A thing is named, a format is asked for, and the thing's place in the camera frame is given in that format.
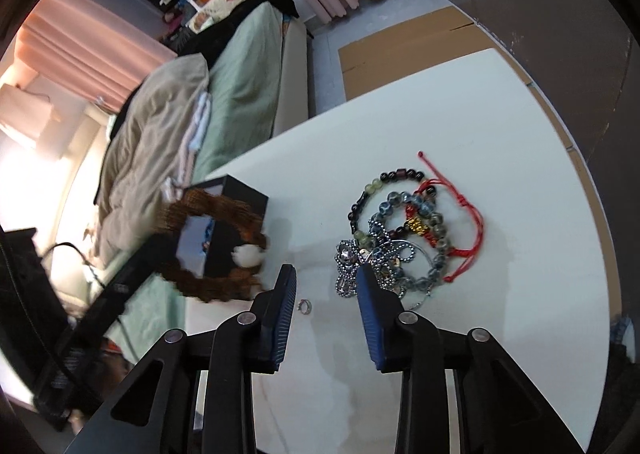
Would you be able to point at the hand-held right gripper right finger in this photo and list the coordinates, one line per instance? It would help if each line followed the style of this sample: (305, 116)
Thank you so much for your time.
(370, 314)

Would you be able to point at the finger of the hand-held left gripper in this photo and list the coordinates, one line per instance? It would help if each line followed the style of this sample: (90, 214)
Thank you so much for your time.
(112, 291)

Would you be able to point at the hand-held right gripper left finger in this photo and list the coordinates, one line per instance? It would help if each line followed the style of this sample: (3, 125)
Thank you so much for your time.
(282, 314)

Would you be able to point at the black jewelry box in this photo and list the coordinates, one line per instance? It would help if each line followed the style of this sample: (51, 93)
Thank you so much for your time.
(222, 254)

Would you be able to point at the cream hanging cloth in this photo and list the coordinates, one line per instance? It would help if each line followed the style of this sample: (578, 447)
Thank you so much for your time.
(30, 118)

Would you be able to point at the beige blanket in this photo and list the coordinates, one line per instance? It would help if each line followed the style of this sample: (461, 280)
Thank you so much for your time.
(150, 133)

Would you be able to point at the white and pink cloth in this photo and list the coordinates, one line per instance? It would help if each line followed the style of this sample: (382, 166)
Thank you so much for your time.
(197, 128)

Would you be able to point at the bed with green sheet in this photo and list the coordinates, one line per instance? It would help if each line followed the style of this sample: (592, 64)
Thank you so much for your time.
(245, 83)

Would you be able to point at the pink curtain with tight pleats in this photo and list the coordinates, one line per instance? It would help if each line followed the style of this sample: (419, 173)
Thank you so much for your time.
(90, 43)

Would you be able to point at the flat brown cardboard sheet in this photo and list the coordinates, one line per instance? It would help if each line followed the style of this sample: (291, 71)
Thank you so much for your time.
(400, 43)

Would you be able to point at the black clothing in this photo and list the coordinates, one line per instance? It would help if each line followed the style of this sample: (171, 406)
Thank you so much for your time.
(220, 33)

